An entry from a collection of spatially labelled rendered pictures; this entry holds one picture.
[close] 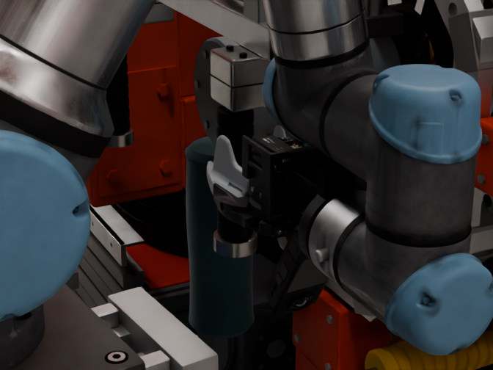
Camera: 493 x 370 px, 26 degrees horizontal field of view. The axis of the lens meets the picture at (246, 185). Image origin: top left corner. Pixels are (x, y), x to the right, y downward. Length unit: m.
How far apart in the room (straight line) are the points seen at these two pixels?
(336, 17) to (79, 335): 0.30
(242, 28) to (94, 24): 0.46
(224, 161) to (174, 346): 0.20
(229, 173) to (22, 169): 0.45
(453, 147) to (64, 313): 0.32
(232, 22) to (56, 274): 0.50
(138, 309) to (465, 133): 0.34
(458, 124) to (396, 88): 0.05
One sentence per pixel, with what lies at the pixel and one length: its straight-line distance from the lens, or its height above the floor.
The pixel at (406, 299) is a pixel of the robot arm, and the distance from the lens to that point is 0.74.
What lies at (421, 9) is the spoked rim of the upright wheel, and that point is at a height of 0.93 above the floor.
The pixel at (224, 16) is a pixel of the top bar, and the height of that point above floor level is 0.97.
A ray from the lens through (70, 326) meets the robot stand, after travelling 0.81.
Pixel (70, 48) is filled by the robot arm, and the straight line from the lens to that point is 0.56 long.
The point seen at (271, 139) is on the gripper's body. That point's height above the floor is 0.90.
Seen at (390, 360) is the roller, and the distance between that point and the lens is 1.30.
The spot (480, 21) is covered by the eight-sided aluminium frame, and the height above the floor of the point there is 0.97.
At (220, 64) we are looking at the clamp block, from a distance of 0.99.
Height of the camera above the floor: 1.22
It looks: 23 degrees down
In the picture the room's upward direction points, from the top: straight up
